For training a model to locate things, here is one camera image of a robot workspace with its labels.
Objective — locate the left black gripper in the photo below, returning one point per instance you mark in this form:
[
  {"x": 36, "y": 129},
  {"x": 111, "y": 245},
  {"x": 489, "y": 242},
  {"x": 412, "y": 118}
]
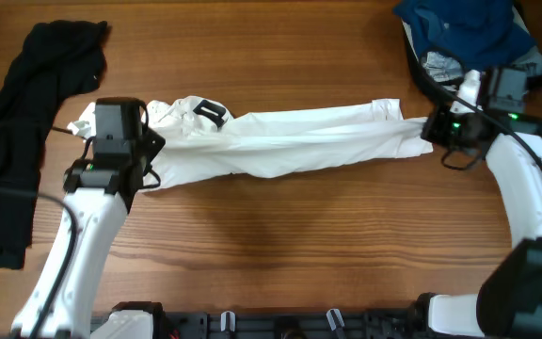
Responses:
[{"x": 153, "y": 141}]

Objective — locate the folded grey garment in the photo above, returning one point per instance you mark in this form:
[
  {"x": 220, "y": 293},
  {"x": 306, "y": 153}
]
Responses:
[{"x": 440, "y": 68}]

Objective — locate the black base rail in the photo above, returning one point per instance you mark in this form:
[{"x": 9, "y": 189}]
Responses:
[{"x": 372, "y": 324}]

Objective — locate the folded navy blue garment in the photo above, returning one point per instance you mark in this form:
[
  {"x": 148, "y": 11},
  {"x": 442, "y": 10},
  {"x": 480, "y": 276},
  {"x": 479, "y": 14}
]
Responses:
[{"x": 480, "y": 33}]

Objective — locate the white t-shirt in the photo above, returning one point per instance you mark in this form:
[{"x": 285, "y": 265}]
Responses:
[{"x": 204, "y": 140}]

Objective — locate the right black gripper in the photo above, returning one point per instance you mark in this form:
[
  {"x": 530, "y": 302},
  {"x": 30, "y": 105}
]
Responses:
[{"x": 434, "y": 133}]

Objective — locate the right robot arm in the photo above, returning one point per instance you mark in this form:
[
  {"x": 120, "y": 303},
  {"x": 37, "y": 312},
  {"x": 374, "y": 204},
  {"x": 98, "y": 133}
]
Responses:
[{"x": 485, "y": 119}]

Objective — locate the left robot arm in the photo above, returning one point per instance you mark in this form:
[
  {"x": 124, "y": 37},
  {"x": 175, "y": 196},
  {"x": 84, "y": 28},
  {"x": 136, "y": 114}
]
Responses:
[{"x": 100, "y": 187}]

